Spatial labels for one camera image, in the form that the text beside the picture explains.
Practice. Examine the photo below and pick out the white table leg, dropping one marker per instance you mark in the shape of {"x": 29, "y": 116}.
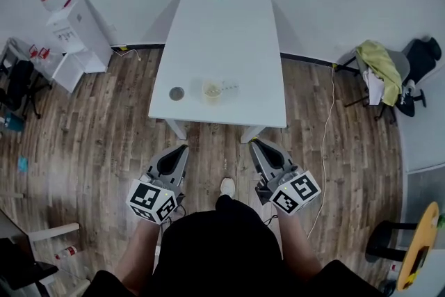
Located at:
{"x": 251, "y": 135}
{"x": 179, "y": 130}

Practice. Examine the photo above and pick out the plastic bottle with red label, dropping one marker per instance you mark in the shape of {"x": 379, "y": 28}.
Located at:
{"x": 66, "y": 252}

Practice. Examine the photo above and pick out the blue scrap of paper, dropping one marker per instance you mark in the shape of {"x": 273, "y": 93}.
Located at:
{"x": 23, "y": 164}

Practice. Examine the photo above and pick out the yellow-green cloth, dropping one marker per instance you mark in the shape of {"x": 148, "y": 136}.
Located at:
{"x": 380, "y": 69}

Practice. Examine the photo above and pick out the striped clear straw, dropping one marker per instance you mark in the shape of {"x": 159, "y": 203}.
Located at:
{"x": 227, "y": 88}

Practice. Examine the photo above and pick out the round grey cup lid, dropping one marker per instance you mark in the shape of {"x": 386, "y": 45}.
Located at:
{"x": 176, "y": 94}

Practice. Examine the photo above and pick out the white water dispenser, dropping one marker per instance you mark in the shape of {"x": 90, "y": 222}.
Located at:
{"x": 80, "y": 41}

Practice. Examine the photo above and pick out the white wooden beam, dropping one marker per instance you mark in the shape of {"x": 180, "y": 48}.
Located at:
{"x": 52, "y": 232}

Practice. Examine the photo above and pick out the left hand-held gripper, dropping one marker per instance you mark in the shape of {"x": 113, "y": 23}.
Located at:
{"x": 147, "y": 199}

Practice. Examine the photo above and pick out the person's right forearm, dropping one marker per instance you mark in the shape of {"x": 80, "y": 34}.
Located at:
{"x": 297, "y": 247}

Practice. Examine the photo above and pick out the person's black clothing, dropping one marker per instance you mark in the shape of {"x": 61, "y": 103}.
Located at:
{"x": 219, "y": 254}

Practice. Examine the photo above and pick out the teal box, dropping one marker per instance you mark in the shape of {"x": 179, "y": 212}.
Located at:
{"x": 13, "y": 122}

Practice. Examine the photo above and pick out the round yellow table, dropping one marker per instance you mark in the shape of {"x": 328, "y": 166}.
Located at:
{"x": 419, "y": 247}

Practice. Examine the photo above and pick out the grey and black office chair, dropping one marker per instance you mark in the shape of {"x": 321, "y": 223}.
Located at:
{"x": 417, "y": 59}

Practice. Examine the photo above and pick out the pale yellow cup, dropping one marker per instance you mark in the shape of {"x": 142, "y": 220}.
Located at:
{"x": 212, "y": 97}

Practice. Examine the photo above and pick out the person's left forearm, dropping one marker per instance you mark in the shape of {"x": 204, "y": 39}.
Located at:
{"x": 139, "y": 254}

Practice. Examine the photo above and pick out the person's white shoe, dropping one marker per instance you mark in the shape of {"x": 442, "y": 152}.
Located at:
{"x": 228, "y": 186}

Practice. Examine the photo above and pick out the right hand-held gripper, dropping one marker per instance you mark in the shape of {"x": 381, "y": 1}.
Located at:
{"x": 295, "y": 193}

